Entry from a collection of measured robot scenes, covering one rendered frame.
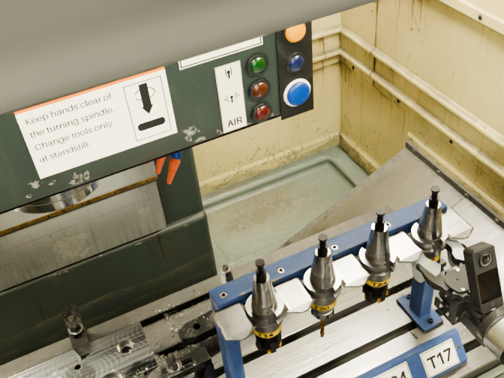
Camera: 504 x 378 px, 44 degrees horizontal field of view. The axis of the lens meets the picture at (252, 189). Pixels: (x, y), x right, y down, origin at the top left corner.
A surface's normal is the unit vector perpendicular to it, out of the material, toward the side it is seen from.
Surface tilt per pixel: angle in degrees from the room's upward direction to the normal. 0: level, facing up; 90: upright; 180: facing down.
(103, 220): 90
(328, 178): 0
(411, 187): 24
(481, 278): 63
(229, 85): 90
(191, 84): 90
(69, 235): 90
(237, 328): 0
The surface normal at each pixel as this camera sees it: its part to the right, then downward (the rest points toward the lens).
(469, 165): -0.90, 0.34
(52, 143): 0.43, 0.56
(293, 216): -0.08, -0.76
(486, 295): 0.31, 0.17
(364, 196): -0.44, -0.55
